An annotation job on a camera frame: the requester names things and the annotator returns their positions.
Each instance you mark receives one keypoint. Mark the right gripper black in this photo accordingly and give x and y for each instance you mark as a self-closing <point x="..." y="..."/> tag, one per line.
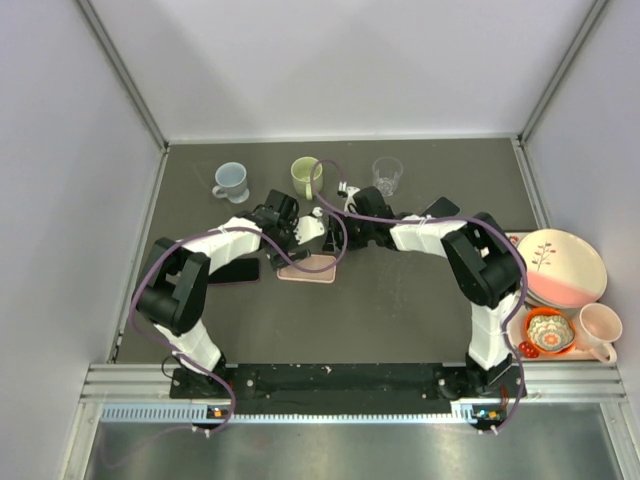
<point x="335" y="242"/>

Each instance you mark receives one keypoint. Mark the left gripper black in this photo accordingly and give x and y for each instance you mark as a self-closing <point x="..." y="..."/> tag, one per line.
<point x="301" y="253"/>

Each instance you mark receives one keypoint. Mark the dark phone blue edge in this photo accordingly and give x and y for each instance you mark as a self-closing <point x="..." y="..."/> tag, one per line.
<point x="442" y="207"/>

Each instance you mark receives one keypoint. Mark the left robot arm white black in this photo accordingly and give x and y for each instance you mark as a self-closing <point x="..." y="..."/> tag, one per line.
<point x="172" y="290"/>

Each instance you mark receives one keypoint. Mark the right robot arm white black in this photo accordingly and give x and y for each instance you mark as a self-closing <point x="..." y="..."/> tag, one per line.
<point x="487" y="272"/>

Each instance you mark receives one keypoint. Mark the clear glass tumbler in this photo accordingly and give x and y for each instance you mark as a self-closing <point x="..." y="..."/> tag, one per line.
<point x="387" y="172"/>

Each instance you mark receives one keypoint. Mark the green mug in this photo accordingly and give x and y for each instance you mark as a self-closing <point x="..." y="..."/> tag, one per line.
<point x="302" y="173"/>

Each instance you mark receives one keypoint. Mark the light blue footed cup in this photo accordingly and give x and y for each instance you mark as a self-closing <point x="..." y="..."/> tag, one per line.
<point x="231" y="183"/>

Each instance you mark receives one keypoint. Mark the pink white plate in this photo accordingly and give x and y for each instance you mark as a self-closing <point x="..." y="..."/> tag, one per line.
<point x="563" y="270"/>

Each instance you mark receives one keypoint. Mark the orange patterned bowl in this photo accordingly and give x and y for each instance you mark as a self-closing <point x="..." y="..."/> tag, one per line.
<point x="549" y="331"/>

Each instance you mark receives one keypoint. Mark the pink mug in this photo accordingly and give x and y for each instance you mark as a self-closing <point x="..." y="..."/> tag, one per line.
<point x="598" y="327"/>

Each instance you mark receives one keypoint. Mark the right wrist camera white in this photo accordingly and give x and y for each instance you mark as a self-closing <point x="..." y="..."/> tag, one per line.
<point x="347" y="193"/>

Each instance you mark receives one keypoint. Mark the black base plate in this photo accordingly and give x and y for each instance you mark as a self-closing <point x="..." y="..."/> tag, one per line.
<point x="355" y="388"/>

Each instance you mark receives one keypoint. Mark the light blue cable duct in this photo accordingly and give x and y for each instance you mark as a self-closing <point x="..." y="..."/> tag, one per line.
<point x="188" y="413"/>

